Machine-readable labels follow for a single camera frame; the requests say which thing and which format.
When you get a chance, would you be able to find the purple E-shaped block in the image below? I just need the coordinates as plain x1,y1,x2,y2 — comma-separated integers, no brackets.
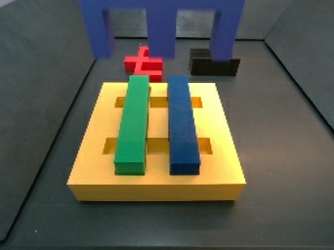
80,0,245,62

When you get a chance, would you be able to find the yellow slotted board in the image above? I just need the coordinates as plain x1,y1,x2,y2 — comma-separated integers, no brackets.
68,82,247,201

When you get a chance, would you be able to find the blue long bar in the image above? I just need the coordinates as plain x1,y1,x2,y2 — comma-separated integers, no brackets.
166,76,200,175

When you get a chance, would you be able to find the green long bar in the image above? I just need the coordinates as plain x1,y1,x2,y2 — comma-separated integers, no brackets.
113,75,149,175

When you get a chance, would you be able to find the red E-shaped block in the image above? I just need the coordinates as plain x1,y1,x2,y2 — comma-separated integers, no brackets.
124,46,162,82

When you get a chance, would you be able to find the black angle bracket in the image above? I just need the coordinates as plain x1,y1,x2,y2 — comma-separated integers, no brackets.
189,49,240,76

